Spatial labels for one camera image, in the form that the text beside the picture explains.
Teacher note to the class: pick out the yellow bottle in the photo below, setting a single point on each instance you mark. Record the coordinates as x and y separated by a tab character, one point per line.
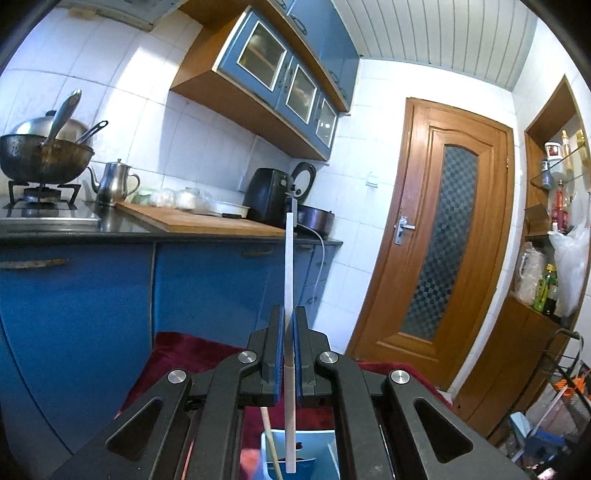
564	141

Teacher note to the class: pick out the clear plastic jar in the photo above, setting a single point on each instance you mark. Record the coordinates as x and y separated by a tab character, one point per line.
528	277

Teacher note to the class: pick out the wooden cutting board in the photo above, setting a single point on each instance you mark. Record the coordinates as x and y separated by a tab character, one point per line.
184	220

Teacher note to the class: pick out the black air fryer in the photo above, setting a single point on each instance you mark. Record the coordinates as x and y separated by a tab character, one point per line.
265	196

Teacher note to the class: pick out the gas stove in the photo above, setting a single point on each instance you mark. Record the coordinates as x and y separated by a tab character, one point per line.
41	198

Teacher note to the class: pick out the wooden door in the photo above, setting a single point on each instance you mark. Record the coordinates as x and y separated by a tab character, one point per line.
415	184

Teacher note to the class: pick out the white plastic bag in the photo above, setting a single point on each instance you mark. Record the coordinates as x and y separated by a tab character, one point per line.
570	267

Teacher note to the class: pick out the blue wall cabinet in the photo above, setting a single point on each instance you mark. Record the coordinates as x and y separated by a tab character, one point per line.
277	78

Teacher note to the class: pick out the red bottle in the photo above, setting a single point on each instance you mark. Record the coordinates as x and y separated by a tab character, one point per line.
559	207

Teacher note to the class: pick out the round black lid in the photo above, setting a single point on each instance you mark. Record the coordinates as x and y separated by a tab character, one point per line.
304	177

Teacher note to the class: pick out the white light switch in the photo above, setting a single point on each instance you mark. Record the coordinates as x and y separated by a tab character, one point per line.
372	179

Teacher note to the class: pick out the wooden chopstick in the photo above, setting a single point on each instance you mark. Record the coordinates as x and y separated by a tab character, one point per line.
268	429

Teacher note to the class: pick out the green bowl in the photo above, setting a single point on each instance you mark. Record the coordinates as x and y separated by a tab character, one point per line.
141	198

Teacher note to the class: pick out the steel kettle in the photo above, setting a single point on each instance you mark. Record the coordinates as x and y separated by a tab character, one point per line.
113	182

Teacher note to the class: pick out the white chopstick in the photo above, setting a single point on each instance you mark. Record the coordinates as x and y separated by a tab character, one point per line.
289	277

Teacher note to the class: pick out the red printed blanket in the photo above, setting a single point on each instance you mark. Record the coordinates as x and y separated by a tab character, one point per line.
184	350

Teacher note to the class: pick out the steel ladle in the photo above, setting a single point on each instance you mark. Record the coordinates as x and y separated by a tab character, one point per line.
64	113

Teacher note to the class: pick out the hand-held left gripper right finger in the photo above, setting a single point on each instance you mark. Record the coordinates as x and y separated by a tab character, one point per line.
299	355

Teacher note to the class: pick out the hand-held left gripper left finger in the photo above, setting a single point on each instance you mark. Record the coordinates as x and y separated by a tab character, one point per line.
278	350

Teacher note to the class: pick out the blue stool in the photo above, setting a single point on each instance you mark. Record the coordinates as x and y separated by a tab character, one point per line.
540	441

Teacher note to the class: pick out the grey bottle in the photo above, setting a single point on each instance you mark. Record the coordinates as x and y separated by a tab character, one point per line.
547	177

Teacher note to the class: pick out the clear bag of garlic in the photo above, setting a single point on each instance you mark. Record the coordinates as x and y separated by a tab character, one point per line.
191	199
161	197

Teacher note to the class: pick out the dark brown pot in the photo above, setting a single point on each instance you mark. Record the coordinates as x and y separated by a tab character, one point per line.
316	219

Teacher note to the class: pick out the range hood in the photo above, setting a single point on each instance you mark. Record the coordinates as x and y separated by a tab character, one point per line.
124	11

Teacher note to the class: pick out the steel pot lid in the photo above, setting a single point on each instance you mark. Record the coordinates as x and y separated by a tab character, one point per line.
27	127

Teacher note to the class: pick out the wooden shelf cabinet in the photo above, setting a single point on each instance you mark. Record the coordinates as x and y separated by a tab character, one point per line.
498	360

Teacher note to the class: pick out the green bottle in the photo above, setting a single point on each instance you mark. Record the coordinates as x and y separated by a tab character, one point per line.
542	290

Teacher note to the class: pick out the light blue utensil holder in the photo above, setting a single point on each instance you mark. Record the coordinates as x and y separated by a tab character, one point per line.
318	445

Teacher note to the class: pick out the white tray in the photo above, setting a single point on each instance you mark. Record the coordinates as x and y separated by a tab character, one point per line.
226	207

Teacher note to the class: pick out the black wok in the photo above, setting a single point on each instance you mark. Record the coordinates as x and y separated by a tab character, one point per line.
46	161

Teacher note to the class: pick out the white jar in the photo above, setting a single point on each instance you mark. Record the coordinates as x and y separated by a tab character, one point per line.
552	150

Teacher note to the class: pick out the blue lower cabinet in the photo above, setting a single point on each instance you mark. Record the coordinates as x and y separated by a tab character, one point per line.
83	314

